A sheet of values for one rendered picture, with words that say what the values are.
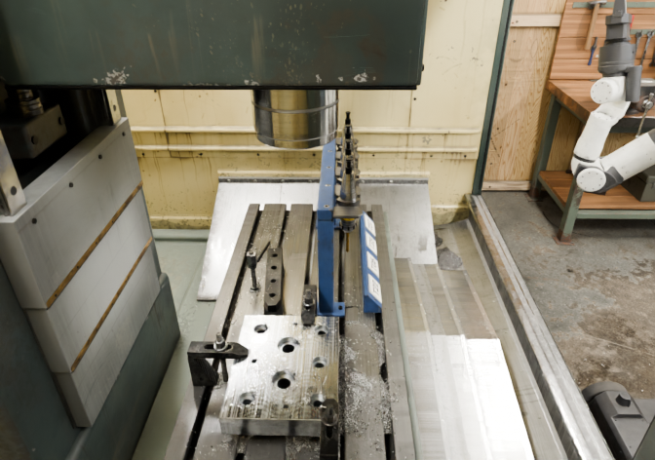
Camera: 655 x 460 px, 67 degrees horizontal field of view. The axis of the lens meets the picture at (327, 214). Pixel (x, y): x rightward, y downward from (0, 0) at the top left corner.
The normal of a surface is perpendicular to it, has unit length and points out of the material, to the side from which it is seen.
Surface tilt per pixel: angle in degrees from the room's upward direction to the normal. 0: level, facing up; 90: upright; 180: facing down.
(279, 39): 90
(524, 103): 90
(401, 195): 24
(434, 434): 7
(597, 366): 0
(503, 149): 90
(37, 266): 90
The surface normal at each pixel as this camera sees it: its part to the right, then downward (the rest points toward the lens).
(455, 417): -0.01, -0.78
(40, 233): 1.00, 0.01
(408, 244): -0.02, -0.58
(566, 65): -0.03, 0.51
